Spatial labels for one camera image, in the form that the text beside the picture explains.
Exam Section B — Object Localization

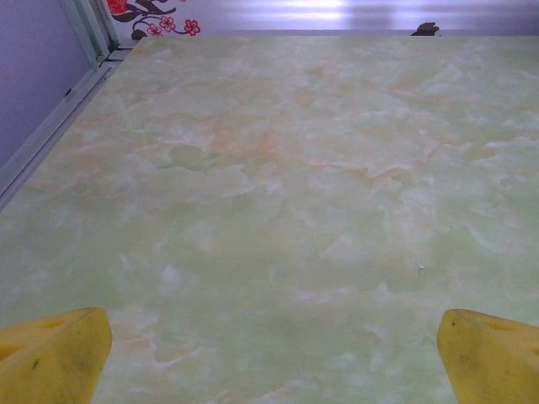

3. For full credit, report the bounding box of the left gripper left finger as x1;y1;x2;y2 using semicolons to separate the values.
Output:
0;306;114;404

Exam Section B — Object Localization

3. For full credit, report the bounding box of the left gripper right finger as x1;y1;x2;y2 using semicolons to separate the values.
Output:
436;308;539;404

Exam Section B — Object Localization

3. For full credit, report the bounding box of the aluminium frame post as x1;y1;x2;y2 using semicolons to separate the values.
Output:
58;0;125;64

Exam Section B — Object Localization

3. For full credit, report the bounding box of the aluminium side rail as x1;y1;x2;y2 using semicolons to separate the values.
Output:
0;41;136;210

